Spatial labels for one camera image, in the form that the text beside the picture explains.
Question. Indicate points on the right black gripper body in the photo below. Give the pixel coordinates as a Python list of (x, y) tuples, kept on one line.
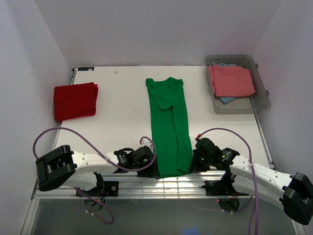
[(201, 163)]

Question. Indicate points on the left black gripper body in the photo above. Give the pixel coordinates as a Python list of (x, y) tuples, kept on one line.
[(150, 171)]

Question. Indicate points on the green t-shirt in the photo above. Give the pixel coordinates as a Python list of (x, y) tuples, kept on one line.
[(170, 126)]

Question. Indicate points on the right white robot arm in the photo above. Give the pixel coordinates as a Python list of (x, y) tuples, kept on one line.
[(291, 193)]

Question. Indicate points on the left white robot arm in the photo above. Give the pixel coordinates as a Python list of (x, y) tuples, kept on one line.
[(64, 167)]

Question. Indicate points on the light blue folded t-shirt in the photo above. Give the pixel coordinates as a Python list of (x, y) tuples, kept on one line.
[(223, 78)]

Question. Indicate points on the clear plastic bin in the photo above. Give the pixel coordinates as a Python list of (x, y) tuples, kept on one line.
[(257, 102)]

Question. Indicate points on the pink folded t-shirt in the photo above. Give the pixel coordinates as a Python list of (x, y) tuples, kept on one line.
[(244, 85)]

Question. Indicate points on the folded red t-shirt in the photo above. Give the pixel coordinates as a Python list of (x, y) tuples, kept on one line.
[(75, 101)]

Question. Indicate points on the blue label sticker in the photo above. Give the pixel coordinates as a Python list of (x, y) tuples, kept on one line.
[(85, 69)]

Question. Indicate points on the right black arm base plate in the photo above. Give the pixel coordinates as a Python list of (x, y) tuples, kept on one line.
[(220, 188)]

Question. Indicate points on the aluminium rail frame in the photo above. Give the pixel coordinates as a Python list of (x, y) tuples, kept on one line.
[(133, 187)]

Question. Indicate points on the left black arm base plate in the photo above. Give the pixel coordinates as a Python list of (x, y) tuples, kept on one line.
[(107, 189)]

